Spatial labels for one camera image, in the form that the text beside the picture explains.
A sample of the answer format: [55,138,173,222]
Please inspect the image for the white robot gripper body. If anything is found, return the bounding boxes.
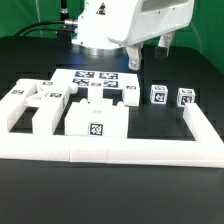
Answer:
[107,0,194,46]

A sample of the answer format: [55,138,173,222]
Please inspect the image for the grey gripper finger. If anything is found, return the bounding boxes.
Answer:
[155,32,174,60]
[126,44,142,71]

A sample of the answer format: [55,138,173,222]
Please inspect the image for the white chair seat block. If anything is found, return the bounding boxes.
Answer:
[65,99,129,138]

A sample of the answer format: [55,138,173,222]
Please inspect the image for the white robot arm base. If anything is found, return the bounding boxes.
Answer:
[72,0,143,55]

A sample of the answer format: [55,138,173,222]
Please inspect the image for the white marker sheet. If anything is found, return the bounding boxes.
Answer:
[50,69,139,92]

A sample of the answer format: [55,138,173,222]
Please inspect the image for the white tagged cube left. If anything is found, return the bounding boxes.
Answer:
[150,85,168,104]

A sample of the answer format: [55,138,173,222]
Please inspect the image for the white tagged cube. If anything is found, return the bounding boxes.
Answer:
[177,88,195,107]
[150,85,168,104]

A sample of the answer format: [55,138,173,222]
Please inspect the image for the white tagged cube right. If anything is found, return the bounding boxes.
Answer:
[177,88,195,107]

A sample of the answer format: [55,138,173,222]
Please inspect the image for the black cable bundle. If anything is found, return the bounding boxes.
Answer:
[13,19,79,38]

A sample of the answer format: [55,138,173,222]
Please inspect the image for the black antenna post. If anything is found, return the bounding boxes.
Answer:
[57,0,71,42]

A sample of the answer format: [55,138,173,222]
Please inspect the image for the white chair back frame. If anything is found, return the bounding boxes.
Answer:
[0,79,78,135]

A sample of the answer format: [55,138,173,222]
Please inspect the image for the white U-shaped fixture frame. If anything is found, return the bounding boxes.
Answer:
[0,103,224,168]

